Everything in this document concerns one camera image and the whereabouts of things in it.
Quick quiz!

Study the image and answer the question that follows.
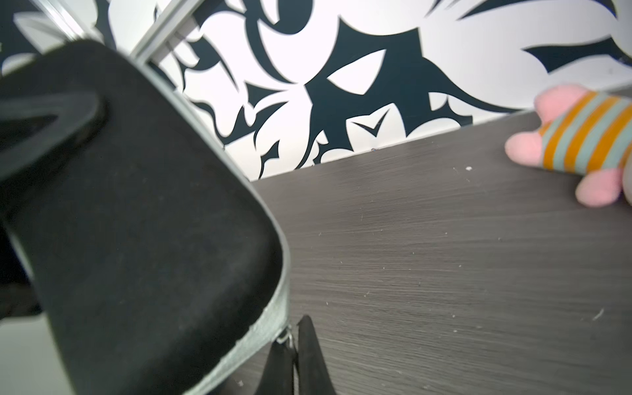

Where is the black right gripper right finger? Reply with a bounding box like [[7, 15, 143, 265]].
[[297, 315, 337, 395]]

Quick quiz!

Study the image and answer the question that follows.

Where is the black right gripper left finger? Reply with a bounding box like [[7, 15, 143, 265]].
[[254, 337, 296, 395]]

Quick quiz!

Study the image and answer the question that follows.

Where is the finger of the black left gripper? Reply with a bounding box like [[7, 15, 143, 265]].
[[1, 92, 107, 215]]

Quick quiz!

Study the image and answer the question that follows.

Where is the pink plush pig toy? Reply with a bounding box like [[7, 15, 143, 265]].
[[505, 85, 631, 207]]

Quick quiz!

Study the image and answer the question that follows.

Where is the aluminium cage frame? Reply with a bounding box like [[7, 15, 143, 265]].
[[31, 1, 202, 63]]

